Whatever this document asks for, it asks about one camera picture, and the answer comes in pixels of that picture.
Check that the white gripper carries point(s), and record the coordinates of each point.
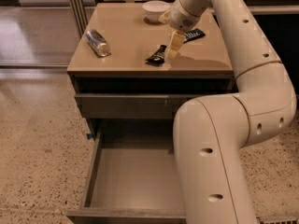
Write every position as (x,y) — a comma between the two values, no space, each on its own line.
(181,17)

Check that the black rxbar chocolate wrapper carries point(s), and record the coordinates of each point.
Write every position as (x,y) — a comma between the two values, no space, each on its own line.
(158,56)

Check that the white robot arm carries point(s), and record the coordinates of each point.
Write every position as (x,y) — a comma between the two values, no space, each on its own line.
(209,131)

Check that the grey drawer cabinet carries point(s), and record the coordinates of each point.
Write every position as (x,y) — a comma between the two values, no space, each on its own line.
(201,66)

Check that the closed grey top drawer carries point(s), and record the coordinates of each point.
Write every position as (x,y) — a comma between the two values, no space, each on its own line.
(130,106)

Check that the open grey middle drawer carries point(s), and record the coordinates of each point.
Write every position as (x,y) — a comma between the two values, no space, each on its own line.
(132,179)

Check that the black snack bar wrapper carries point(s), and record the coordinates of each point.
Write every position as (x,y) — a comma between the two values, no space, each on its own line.
(193,35)

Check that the white ceramic bowl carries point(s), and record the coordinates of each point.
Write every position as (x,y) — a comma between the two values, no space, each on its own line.
(154,9)

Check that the silver metal can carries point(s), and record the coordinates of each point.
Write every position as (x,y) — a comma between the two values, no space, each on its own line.
(98,43)

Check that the grey floor vent device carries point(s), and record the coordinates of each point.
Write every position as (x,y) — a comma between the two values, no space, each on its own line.
(279,220)

